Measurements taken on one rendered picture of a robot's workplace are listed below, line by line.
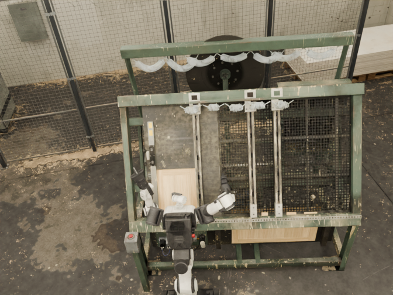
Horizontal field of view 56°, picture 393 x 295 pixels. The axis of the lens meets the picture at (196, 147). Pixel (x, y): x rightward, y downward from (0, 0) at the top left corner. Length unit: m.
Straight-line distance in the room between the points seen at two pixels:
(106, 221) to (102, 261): 0.59
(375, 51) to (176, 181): 5.00
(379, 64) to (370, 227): 3.64
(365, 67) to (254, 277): 4.63
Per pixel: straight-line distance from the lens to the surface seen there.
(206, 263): 4.18
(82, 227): 5.04
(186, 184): 3.55
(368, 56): 7.45
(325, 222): 3.75
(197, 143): 3.45
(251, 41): 3.64
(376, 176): 5.60
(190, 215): 3.01
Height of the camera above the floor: 3.69
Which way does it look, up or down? 40 degrees down
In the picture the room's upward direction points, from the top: 5 degrees counter-clockwise
